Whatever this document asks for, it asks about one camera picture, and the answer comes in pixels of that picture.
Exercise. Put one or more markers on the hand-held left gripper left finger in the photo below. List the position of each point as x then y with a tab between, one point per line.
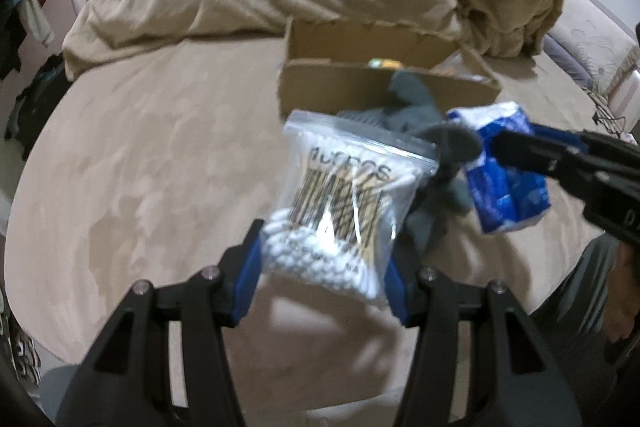
247	279

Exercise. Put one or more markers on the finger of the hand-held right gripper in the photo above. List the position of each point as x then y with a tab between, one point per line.
555	133
530	154

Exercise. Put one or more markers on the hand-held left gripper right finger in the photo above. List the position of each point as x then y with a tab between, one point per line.
400	289

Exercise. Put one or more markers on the blue white tissue pack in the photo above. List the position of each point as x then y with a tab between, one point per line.
500	204

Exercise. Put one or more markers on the clear bag of cotton swabs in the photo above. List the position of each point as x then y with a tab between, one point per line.
345	212

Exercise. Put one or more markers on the cardboard box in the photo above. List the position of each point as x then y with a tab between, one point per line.
325	87

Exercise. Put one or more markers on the person's right hand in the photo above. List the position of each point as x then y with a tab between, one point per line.
624	292

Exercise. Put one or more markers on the patterned beige pillow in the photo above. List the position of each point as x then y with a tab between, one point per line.
590	37

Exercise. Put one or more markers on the person's grey trouser leg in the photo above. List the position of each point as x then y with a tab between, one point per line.
575	302

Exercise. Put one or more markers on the beige bed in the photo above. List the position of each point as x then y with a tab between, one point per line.
150	157

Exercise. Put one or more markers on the yellow item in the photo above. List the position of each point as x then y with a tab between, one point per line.
384	65

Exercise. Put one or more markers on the patterned cloth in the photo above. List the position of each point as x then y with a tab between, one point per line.
17	342

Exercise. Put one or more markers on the dark bag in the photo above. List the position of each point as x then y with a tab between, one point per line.
37	107

